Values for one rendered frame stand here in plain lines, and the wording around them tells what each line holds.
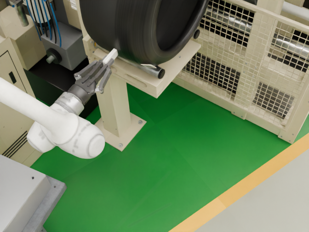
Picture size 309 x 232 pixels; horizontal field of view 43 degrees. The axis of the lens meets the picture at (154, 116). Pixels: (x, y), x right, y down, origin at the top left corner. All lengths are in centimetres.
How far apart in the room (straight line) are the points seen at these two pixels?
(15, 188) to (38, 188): 8
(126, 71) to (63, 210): 100
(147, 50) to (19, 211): 74
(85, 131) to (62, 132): 6
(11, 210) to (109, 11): 79
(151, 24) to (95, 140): 44
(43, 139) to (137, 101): 145
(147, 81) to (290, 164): 120
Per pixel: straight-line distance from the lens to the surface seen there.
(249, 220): 231
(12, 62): 198
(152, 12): 131
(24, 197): 156
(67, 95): 135
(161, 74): 161
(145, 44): 137
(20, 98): 113
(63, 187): 167
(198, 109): 263
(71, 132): 116
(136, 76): 167
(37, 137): 130
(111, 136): 251
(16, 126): 222
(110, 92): 214
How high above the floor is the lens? 212
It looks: 55 degrees down
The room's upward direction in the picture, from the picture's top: 2 degrees counter-clockwise
